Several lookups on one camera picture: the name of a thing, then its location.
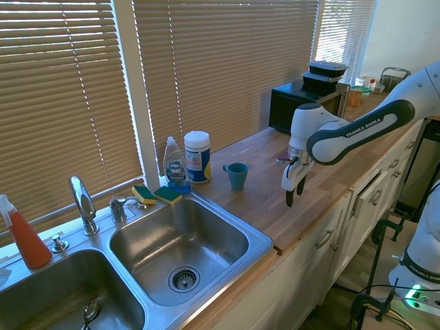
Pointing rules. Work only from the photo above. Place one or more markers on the orange container green lid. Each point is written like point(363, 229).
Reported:
point(354, 98)

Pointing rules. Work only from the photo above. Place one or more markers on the white lidded container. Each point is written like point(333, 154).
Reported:
point(366, 82)

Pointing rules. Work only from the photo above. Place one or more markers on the blue dish soap bottle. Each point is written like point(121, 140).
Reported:
point(176, 170)

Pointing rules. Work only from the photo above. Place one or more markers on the black plastic food container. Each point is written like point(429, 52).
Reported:
point(326, 68)
point(318, 82)

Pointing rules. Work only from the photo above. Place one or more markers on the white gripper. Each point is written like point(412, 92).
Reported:
point(292, 173)

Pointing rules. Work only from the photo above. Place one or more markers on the sink drain strainer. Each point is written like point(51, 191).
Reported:
point(184, 279)

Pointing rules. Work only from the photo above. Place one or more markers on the tan window blind behind sink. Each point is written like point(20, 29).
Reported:
point(62, 103)

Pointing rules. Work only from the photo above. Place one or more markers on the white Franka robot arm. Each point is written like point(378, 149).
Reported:
point(361, 129)

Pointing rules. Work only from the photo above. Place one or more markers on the orange spray bottle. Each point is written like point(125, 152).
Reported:
point(29, 245)

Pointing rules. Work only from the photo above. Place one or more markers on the dark steel appliance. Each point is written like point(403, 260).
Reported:
point(417, 172)

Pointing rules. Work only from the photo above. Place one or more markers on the yellow green sponge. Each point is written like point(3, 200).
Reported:
point(168, 196)
point(143, 195)

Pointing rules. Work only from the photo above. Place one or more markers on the wide tan window blind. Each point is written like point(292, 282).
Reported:
point(227, 68)

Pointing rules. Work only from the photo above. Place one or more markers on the black microwave oven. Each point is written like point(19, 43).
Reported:
point(285, 106)

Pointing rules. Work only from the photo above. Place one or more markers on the narrow tan window blind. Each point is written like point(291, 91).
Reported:
point(343, 34)

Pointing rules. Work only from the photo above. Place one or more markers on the stainless steel double sink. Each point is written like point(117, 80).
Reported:
point(206, 237)

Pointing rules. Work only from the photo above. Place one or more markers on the white kitchen cabinet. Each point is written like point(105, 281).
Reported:
point(309, 268)

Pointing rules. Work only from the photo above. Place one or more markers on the chrome sink sprayer knob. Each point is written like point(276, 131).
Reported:
point(59, 244)

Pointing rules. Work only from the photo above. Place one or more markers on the chrome kitchen faucet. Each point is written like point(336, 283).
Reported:
point(84, 206)

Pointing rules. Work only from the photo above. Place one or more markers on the black C-clamp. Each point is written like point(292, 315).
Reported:
point(392, 225)
point(371, 302)

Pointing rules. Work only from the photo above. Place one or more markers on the teal ceramic mug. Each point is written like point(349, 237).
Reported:
point(238, 177)

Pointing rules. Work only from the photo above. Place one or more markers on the disinfecting wipes canister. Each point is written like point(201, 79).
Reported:
point(197, 158)

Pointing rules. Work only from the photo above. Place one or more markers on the white window frame post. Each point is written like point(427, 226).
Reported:
point(135, 86)

